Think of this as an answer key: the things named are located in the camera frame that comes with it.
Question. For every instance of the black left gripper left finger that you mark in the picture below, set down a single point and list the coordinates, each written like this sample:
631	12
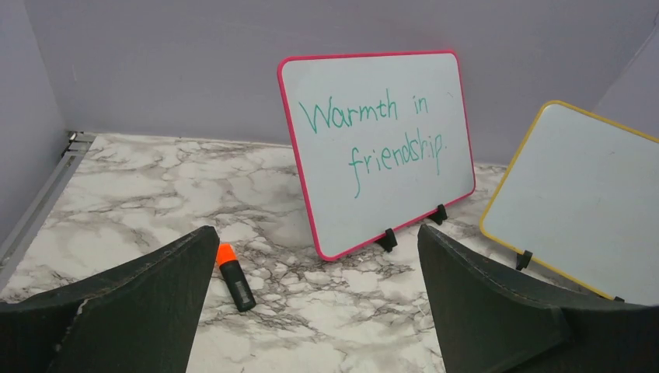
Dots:
140	316

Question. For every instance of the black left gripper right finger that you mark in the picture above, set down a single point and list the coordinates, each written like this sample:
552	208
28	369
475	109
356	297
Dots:
492	318

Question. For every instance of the black orange highlighter marker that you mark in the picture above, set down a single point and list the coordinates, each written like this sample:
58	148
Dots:
234	278

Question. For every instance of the black yellow whiteboard stand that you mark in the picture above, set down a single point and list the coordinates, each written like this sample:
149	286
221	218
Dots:
525	263

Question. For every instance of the black pink whiteboard stand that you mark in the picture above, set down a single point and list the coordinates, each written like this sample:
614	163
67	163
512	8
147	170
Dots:
388	241

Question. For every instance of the yellow framed whiteboard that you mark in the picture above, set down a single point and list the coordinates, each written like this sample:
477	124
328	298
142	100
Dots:
581	195

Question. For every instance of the pink framed whiteboard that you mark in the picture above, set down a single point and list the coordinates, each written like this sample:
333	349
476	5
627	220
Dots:
380	139

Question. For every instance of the aluminium table edge rail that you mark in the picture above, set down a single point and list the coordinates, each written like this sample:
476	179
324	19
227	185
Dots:
14	248

